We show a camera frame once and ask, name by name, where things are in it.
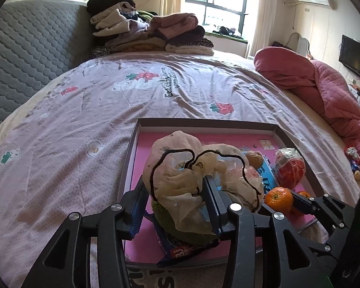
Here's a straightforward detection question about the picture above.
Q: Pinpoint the walnut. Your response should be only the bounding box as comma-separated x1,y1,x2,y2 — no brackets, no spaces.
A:
246,151,264,168

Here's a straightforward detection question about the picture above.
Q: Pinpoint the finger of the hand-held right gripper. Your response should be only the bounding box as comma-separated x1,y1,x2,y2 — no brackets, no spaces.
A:
290,191,355,231
306,241,336,258

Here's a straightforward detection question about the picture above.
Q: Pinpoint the green fuzzy ring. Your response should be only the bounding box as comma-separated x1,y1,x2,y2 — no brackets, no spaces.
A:
151,199,219,245

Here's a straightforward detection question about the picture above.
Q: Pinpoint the green window seat mat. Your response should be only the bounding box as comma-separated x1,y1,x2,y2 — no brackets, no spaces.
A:
204,31,248,43

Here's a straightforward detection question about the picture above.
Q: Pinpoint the cream black-trimmed scrunchie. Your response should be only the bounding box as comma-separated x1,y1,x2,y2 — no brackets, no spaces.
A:
144,130,264,236

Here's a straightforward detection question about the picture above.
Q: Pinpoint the white arched mirror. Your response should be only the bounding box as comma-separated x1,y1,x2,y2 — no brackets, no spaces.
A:
288,31,311,56

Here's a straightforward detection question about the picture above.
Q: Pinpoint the small orange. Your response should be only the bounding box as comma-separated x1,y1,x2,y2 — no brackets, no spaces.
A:
264,187,294,213

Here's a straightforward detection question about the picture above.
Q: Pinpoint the orange with stem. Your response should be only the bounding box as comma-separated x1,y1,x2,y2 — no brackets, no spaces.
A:
289,190,311,216

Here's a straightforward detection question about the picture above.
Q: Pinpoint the grey cardboard box tray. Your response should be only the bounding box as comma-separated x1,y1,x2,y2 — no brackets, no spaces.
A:
117,118,332,269

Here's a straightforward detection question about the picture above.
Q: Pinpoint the red snack packet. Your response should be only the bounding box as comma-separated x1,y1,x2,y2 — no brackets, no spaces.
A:
273,148,306,188

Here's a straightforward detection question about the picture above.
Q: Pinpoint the pink pillow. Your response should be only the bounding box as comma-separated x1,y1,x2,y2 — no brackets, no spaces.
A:
253,46,315,90

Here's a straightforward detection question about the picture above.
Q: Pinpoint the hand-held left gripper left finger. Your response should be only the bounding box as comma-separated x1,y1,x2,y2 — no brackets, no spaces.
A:
21,175,150,288

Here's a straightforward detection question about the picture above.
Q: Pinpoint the dark clothes heap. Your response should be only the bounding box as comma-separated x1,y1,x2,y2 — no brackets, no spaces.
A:
217,26,243,36

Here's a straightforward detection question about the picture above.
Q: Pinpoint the pink quilt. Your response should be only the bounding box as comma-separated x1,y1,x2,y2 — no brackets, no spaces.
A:
294,60,360,156

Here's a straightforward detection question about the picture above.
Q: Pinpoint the blue snack packet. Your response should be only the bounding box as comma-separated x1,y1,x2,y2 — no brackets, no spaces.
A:
151,216,225,266

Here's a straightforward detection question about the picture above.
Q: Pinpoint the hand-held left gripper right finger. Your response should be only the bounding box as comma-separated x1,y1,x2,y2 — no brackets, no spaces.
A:
202,175,333,288

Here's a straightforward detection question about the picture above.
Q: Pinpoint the grey quilted headboard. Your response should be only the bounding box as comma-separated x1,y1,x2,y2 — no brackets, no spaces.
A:
0,0,96,138

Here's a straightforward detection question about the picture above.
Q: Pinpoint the pile of folded clothes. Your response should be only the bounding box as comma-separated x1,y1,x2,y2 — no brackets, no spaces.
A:
87,0,215,60

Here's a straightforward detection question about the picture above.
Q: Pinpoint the black television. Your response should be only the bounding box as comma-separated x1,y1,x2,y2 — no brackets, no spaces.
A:
339,34,360,85

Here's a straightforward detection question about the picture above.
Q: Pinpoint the pink and blue book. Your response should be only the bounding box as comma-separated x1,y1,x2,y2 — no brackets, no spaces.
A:
124,130,318,264

